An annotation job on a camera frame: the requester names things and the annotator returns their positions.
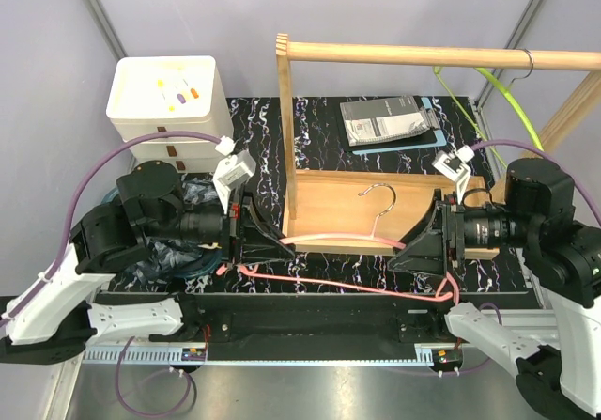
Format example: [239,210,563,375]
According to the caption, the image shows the patterned dark grey shorts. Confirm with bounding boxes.
[135,179,226,280]

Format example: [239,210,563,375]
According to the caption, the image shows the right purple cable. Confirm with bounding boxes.
[457,138,601,228]

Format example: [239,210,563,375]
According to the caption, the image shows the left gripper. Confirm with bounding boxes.
[145,181,299,266]

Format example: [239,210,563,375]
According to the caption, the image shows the white drawer unit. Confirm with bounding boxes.
[106,55,234,173]

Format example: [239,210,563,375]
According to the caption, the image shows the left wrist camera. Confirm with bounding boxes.
[212,149,256,213]

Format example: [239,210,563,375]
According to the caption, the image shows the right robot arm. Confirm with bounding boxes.
[388,158,600,419]

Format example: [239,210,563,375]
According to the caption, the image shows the wooden tray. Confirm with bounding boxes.
[280,169,500,260]

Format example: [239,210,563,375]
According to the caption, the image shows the blue clipboard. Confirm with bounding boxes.
[348,97,446,155]

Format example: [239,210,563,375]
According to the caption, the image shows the black marbled mat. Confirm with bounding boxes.
[107,96,532,295]

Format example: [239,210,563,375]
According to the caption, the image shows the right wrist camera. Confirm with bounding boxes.
[432,146,474,200]

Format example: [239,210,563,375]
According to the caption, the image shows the purple cable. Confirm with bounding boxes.
[0,131,234,414]
[457,138,601,228]

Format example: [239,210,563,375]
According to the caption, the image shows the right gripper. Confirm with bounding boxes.
[387,186,537,273]

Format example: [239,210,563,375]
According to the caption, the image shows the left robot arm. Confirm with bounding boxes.
[1,161,295,366]

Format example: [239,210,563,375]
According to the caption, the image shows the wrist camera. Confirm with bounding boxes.
[432,146,474,200]
[212,149,256,213]

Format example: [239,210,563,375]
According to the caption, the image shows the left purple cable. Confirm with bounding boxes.
[0,131,234,414]

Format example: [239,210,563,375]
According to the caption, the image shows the grey spiral notebook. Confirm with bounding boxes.
[340,96,439,147]

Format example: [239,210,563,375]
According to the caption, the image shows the lime green hanger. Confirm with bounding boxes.
[432,49,544,150]

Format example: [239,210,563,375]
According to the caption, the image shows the wooden clothes rack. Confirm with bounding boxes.
[275,33,600,219]

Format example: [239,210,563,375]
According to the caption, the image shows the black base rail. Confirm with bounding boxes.
[93,291,499,363]

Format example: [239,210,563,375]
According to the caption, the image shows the teal plastic bin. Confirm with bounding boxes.
[100,187,226,281]

